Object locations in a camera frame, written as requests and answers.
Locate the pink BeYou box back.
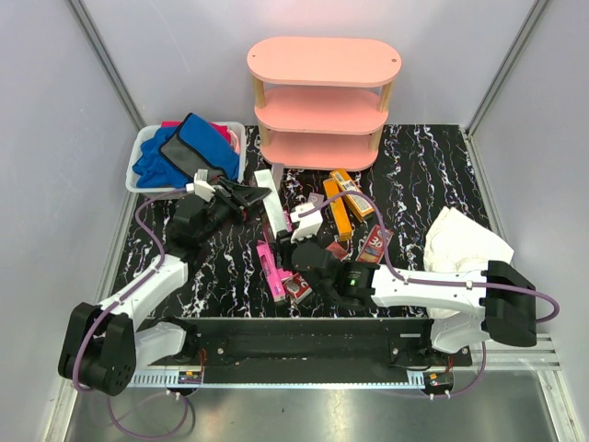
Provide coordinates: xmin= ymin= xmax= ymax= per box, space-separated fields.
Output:
xmin=272 ymin=210 xmax=293 ymax=232

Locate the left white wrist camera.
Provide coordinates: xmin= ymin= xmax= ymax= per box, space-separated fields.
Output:
xmin=185 ymin=169 xmax=215 ymax=203

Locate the silver grey toothpaste box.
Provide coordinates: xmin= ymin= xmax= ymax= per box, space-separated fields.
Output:
xmin=254 ymin=169 xmax=288 ymax=238

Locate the pink beyou box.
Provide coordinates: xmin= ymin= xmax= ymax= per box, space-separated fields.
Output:
xmin=272 ymin=210 xmax=293 ymax=232
xmin=256 ymin=241 xmax=290 ymax=303

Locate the orange R&O toothpaste box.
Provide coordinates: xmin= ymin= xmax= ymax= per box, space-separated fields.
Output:
xmin=323 ymin=179 xmax=352 ymax=242

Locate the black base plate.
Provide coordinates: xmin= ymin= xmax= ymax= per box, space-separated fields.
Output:
xmin=162 ymin=317 xmax=471 ymax=368

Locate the pink cloth in basket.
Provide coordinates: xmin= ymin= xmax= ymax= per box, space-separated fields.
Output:
xmin=160 ymin=121 xmax=240 ymax=154

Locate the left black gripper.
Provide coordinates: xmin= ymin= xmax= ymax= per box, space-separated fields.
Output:
xmin=197 ymin=178 xmax=271 ymax=245

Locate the orange barcode toothpaste box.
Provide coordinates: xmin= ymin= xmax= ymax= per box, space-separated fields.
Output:
xmin=329 ymin=169 xmax=374 ymax=222

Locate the white plastic basket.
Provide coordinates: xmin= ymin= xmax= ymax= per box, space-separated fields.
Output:
xmin=125 ymin=122 xmax=247 ymax=197

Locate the pink three-tier shelf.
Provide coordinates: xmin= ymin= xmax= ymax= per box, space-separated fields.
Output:
xmin=247 ymin=36 xmax=402 ymax=171

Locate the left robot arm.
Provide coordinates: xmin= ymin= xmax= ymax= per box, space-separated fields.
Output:
xmin=58 ymin=178 xmax=271 ymax=397

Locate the blue cloth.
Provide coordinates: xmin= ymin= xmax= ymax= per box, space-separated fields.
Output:
xmin=132 ymin=113 xmax=240 ymax=189

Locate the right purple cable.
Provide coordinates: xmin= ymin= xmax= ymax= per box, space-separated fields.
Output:
xmin=296 ymin=192 xmax=561 ymax=400

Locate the grey Protefix toothpaste box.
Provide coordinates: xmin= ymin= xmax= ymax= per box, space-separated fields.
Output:
xmin=307 ymin=192 xmax=325 ymax=207

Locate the pink BeYou box front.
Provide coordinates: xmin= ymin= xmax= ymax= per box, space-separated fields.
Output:
xmin=256 ymin=241 xmax=290 ymax=303

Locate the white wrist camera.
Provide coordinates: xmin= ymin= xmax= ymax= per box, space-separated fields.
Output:
xmin=290 ymin=203 xmax=323 ymax=243
xmin=185 ymin=169 xmax=215 ymax=203

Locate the purple cable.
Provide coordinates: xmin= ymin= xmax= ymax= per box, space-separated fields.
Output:
xmin=296 ymin=192 xmax=561 ymax=400
xmin=67 ymin=183 xmax=197 ymax=438

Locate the red 3d toothpaste box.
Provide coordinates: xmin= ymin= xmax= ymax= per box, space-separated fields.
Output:
xmin=326 ymin=241 xmax=349 ymax=261
xmin=283 ymin=273 xmax=312 ymax=305
xmin=356 ymin=226 xmax=392 ymax=263

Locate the white crumpled cloth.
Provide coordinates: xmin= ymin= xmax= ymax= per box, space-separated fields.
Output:
xmin=423 ymin=206 xmax=515 ymax=320

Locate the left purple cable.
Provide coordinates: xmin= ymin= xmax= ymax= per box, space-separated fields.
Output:
xmin=67 ymin=183 xmax=197 ymax=438

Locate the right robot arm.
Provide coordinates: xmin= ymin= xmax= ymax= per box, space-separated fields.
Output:
xmin=279 ymin=240 xmax=537 ymax=366

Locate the grey black-trimmed cloth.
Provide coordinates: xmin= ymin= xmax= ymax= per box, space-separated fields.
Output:
xmin=159 ymin=113 xmax=239 ymax=181

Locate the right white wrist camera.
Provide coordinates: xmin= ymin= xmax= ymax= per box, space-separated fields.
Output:
xmin=290 ymin=203 xmax=323 ymax=243

